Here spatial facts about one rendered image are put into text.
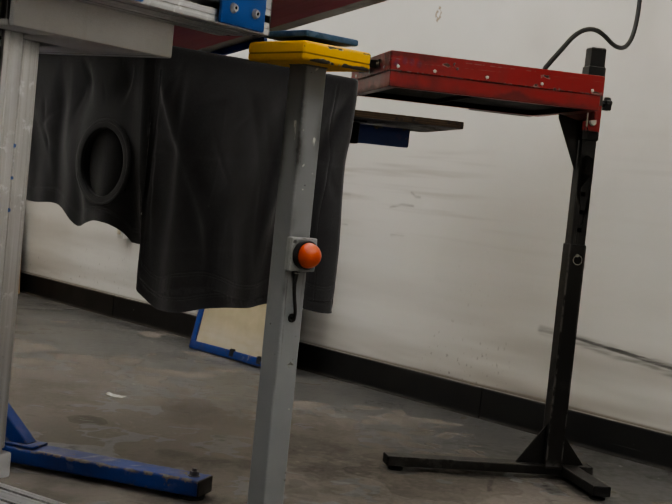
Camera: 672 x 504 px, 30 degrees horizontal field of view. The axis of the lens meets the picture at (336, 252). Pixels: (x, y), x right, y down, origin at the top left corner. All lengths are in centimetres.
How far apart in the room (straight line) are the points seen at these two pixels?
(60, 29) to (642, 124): 275
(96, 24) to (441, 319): 311
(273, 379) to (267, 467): 13
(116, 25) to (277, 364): 56
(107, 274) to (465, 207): 241
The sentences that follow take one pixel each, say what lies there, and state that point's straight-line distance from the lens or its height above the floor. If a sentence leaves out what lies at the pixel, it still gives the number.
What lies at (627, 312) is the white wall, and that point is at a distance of 404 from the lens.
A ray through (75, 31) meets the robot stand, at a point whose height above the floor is 91.
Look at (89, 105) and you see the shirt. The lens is 217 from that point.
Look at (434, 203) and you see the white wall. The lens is 460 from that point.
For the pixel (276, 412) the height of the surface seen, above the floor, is 41.
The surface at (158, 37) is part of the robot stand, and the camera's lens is 167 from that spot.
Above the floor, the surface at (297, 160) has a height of 79.
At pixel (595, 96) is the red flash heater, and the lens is 333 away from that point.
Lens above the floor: 75
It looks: 3 degrees down
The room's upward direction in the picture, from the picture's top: 6 degrees clockwise
